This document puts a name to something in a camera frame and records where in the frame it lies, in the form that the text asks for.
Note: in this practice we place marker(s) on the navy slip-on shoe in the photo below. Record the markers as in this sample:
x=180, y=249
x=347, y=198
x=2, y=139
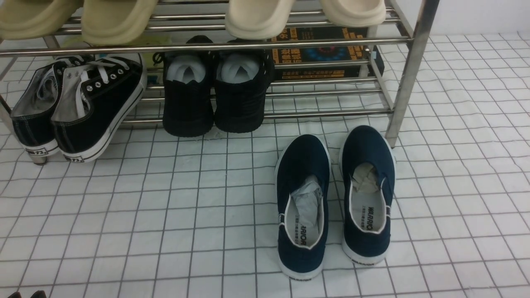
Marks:
x=368, y=166
x=302, y=183

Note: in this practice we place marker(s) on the metal shoe rack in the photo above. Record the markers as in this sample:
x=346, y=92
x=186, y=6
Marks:
x=68, y=41

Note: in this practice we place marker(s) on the right black shoe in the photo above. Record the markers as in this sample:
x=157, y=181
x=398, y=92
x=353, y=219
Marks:
x=241, y=80

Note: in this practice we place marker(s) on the black shoe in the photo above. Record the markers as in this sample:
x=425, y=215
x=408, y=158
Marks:
x=241, y=80
x=188, y=81

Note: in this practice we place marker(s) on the left black shoe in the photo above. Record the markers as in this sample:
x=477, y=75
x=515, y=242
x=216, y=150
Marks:
x=188, y=81

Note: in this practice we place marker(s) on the cream slipper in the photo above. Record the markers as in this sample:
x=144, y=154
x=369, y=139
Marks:
x=354, y=13
x=257, y=19

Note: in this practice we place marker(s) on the dark printed box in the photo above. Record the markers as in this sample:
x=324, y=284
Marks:
x=334, y=64

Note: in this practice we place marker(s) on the cream slipper right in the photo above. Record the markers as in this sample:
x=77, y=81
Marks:
x=354, y=13

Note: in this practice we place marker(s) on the black canvas sneaker with laces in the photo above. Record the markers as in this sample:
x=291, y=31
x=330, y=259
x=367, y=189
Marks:
x=95, y=99

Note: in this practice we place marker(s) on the olive slipper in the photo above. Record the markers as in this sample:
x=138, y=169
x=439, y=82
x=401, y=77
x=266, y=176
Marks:
x=29, y=19
x=115, y=22

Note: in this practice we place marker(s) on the black canvas sneaker far left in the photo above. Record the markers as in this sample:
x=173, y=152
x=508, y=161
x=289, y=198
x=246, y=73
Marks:
x=31, y=116

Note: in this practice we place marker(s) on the olive slipper far left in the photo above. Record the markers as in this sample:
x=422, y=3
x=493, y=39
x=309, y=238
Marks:
x=29, y=19

